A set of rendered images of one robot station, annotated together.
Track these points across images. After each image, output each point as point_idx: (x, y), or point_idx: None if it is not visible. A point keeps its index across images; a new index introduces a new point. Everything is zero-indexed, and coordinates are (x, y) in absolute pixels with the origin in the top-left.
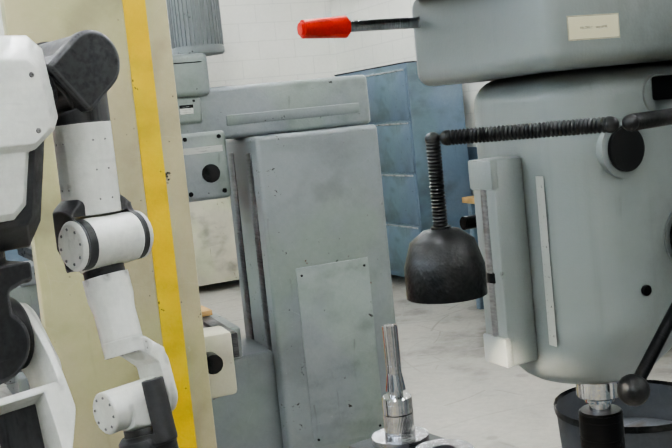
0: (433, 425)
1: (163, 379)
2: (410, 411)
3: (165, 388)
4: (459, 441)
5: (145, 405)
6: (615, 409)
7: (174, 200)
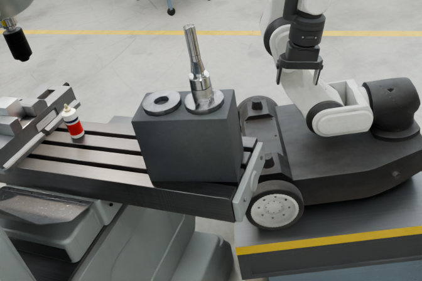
0: None
1: None
2: (189, 85)
3: None
4: (158, 109)
5: None
6: (5, 32)
7: None
